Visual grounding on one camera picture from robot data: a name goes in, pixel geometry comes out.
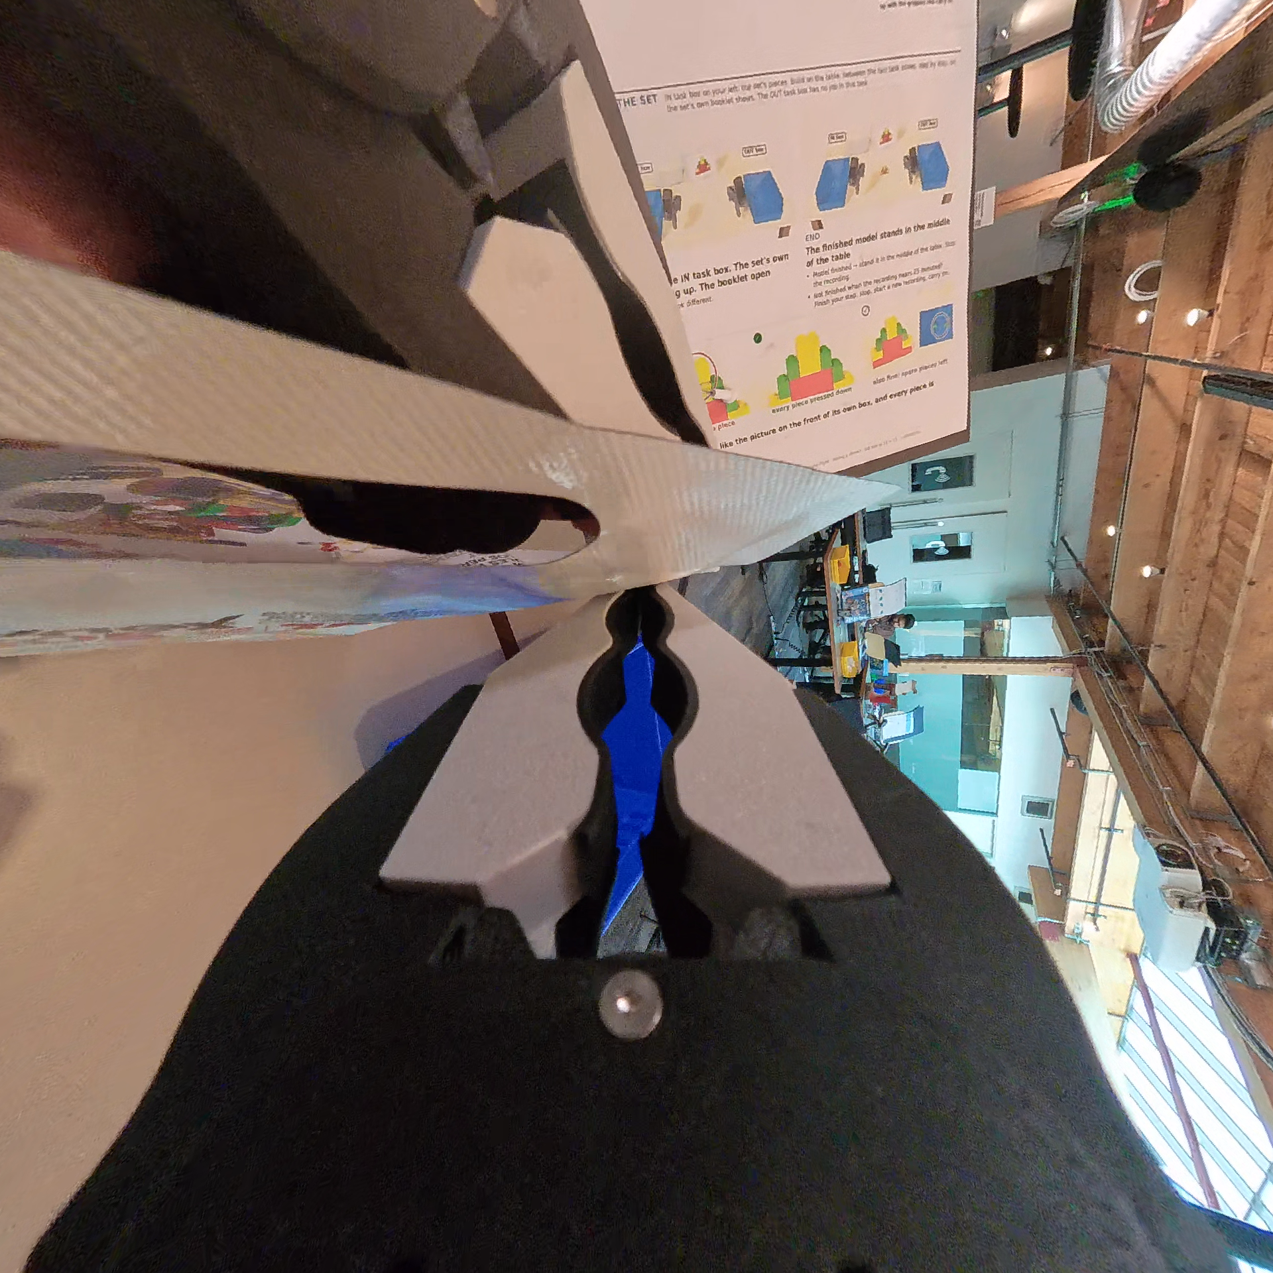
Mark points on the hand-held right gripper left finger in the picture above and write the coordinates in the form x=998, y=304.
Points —
x=496, y=795

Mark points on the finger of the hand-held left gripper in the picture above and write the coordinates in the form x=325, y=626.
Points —
x=596, y=159
x=537, y=300

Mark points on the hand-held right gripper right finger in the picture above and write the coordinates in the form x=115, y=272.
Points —
x=776, y=795

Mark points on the printed plastic toy bag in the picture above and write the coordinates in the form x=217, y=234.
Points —
x=298, y=388

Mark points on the person's left hand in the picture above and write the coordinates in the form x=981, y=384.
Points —
x=51, y=190

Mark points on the blue plastic bin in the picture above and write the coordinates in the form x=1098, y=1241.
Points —
x=626, y=776

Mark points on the yellow plastic bin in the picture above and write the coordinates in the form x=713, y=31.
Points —
x=840, y=565

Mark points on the printed instruction sheet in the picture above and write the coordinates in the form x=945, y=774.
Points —
x=845, y=327

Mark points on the white ceiling projector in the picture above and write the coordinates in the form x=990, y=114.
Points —
x=1174, y=894

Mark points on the ribbed air duct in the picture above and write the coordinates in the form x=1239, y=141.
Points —
x=1162, y=69

